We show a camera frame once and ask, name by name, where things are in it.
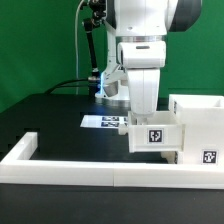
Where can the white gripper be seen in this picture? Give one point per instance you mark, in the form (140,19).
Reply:
(142,62)

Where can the white drawer box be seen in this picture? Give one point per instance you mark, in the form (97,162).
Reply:
(171,156)
(161,133)

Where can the white drawer box front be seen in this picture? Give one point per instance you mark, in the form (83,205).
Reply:
(171,156)

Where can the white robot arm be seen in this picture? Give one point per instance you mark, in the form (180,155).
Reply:
(144,21)

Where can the white drawer cabinet housing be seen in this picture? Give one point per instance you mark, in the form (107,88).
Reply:
(202,117)

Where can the white marker sheet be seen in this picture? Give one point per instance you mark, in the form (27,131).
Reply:
(97,121)

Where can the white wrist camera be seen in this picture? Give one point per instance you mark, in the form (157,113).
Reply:
(115,84)

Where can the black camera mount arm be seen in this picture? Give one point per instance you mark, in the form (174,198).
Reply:
(98,8)

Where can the white perimeter fence frame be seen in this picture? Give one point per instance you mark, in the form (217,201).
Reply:
(18,167)

